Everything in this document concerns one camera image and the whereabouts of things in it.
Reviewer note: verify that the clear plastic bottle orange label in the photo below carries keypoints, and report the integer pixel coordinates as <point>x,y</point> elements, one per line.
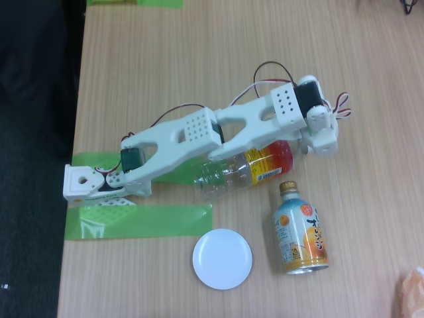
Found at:
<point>265,165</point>

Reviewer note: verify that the orange drink bottle can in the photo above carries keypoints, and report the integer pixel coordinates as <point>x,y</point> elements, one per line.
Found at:
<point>303,235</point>

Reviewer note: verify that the small white round plate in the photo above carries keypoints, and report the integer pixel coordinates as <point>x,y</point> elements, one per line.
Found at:
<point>222,259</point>

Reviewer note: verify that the orange plastic bag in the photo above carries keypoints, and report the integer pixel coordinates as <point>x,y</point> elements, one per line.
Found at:
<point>412,295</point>

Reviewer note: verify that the long green tape strip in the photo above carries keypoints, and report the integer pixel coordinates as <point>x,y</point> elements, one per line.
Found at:
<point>159,222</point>

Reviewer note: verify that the green tape piece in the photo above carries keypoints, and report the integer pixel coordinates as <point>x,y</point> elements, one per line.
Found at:
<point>159,2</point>

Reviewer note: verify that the short green tape strip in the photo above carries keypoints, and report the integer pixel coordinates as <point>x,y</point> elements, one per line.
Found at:
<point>96,157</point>

